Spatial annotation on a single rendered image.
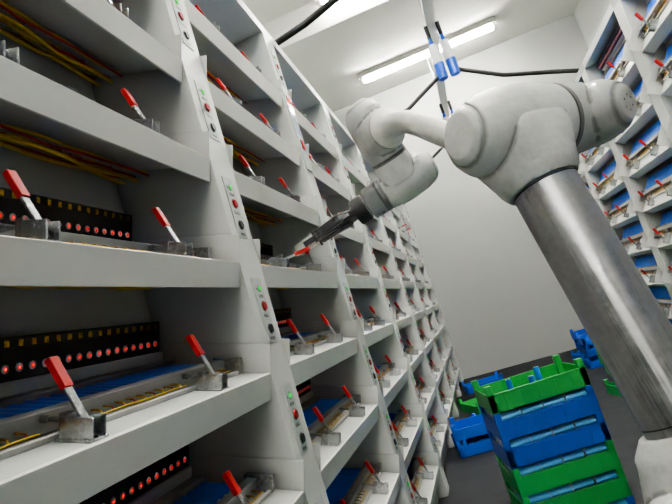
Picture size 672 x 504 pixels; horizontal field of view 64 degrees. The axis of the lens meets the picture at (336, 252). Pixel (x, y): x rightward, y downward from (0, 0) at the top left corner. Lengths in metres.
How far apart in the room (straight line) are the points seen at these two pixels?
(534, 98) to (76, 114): 0.63
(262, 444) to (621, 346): 0.58
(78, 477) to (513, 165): 0.66
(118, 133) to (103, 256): 0.21
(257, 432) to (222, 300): 0.24
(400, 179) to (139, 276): 0.85
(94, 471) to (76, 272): 0.20
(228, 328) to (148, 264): 0.29
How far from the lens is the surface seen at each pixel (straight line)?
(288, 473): 0.98
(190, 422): 0.72
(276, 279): 1.13
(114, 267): 0.67
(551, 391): 1.73
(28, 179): 0.94
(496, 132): 0.82
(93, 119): 0.76
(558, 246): 0.82
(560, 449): 1.76
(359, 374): 1.63
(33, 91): 0.70
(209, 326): 0.99
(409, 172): 1.40
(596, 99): 0.96
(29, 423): 0.62
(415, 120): 1.27
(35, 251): 0.58
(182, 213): 1.03
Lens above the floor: 0.76
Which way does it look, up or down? 8 degrees up
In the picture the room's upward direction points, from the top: 17 degrees counter-clockwise
